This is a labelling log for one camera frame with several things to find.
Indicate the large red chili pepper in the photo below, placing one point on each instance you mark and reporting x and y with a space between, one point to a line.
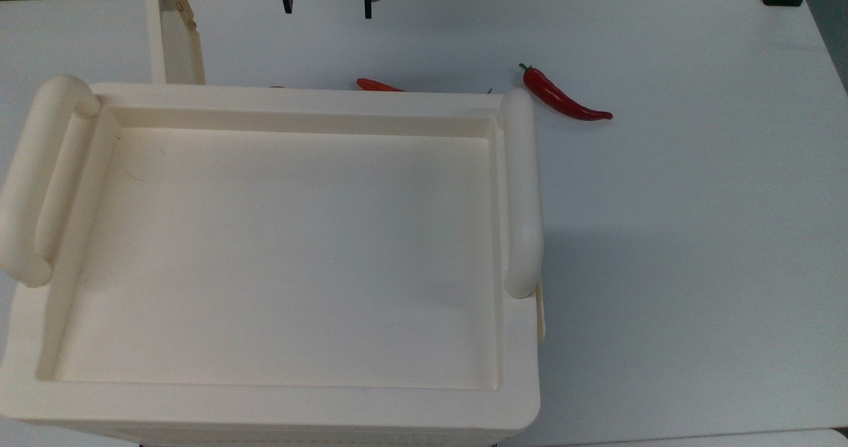
563 100

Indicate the cream plastic cart top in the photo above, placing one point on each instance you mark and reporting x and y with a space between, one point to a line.
291 248

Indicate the orange-red chili pepper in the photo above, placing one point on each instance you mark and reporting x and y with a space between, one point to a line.
377 86

